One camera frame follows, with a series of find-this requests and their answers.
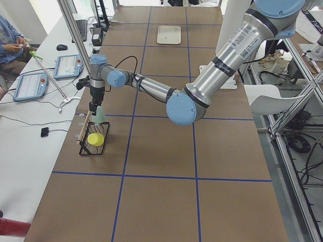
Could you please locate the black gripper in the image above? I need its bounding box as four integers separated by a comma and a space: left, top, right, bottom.
89, 87, 104, 112

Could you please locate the green cup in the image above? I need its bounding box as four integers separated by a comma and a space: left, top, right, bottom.
91, 106, 105, 124

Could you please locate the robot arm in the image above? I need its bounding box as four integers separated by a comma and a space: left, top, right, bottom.
89, 1, 305, 126

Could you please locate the yellow cup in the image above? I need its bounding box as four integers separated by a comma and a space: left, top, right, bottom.
87, 133, 104, 147

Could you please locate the beige tray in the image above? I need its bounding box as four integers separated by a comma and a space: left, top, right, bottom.
156, 25, 181, 45

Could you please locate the reacher grabber stick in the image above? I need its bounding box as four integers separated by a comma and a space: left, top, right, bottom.
29, 51, 81, 113

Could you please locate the far teach pendant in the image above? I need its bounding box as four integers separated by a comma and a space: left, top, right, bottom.
53, 54, 84, 80

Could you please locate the teach pendant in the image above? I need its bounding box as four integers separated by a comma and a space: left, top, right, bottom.
13, 72, 48, 102
53, 54, 84, 80

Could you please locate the small black square device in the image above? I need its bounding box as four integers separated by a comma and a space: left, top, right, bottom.
40, 127, 49, 138

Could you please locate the near teach pendant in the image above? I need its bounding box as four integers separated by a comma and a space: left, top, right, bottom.
13, 72, 48, 102

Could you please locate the black power adapter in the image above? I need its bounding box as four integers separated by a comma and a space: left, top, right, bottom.
91, 28, 103, 46

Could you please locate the black computer mouse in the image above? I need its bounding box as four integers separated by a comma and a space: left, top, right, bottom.
56, 44, 68, 51

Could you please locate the black keyboard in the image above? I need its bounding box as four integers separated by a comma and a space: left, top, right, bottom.
75, 20, 87, 42

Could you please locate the seated person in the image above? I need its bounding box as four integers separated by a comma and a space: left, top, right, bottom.
0, 14, 38, 101

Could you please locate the red cylinder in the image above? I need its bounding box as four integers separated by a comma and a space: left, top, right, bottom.
1, 210, 31, 237

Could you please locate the white chair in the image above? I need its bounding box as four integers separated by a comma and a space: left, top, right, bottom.
244, 84, 305, 115

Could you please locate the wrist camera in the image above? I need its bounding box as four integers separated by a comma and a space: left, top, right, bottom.
76, 76, 90, 90

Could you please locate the aluminium frame post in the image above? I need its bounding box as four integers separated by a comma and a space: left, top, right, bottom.
57, 0, 90, 75

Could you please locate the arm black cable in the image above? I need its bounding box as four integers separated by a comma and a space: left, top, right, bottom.
104, 55, 177, 99

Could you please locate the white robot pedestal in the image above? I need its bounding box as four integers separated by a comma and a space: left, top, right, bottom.
194, 1, 250, 94

